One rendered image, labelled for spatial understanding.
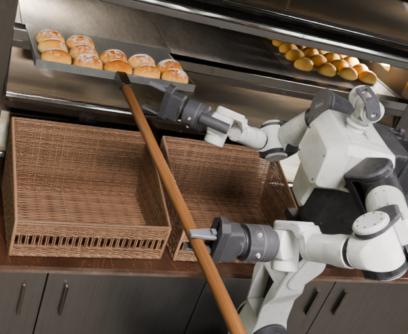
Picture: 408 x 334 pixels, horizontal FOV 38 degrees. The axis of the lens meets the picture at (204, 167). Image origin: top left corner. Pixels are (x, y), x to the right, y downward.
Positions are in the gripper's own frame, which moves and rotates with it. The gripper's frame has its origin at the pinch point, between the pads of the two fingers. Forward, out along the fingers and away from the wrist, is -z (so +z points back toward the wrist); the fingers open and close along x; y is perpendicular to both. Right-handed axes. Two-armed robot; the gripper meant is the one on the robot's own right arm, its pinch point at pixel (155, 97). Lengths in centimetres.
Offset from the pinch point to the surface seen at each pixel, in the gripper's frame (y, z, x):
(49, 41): -0.9, -39.3, 3.3
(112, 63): -5.9, -18.6, 2.7
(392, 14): -94, 65, 36
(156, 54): -40.8, -13.8, -1.5
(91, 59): -1.2, -24.0, 3.0
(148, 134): 27.6, 7.8, 1.5
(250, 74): -64, 21, -2
